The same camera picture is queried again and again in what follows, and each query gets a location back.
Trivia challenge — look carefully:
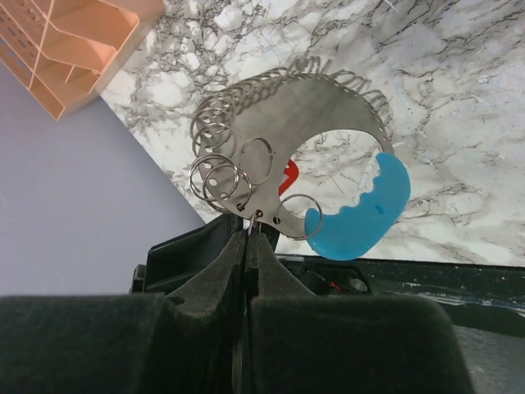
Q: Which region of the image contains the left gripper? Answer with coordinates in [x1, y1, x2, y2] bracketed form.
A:
[130, 213, 242, 295]

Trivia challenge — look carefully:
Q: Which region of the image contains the orange plastic file organizer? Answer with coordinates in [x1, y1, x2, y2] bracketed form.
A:
[1, 0, 166, 120]

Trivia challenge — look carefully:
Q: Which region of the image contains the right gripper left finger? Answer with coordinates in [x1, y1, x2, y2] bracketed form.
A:
[1, 231, 246, 393]

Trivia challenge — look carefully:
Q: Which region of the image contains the metal keyring holder blue handle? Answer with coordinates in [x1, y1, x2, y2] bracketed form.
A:
[189, 67, 411, 261]

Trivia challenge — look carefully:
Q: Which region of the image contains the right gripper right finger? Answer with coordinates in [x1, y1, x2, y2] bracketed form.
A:
[246, 232, 474, 393]

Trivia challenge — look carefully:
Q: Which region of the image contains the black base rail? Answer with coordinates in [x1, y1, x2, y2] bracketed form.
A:
[277, 254, 524, 338]

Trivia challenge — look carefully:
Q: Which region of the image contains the red key tag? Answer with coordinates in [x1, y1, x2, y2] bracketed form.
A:
[278, 159, 299, 195]

